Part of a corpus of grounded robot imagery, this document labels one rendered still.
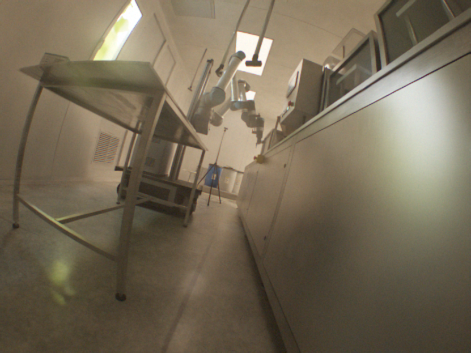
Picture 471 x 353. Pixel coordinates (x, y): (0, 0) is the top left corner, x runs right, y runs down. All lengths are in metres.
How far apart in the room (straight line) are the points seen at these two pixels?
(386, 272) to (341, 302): 0.12
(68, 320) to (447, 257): 0.78
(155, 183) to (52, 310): 1.53
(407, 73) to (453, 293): 0.34
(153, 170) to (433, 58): 2.02
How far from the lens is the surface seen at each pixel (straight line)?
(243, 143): 6.06
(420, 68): 0.40
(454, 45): 0.37
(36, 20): 1.92
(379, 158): 0.39
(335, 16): 2.75
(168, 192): 1.89
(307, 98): 1.24
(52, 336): 0.63
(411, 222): 0.31
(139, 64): 0.49
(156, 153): 1.99
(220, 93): 1.88
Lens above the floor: 0.49
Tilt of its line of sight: 1 degrees up
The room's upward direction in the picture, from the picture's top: 15 degrees clockwise
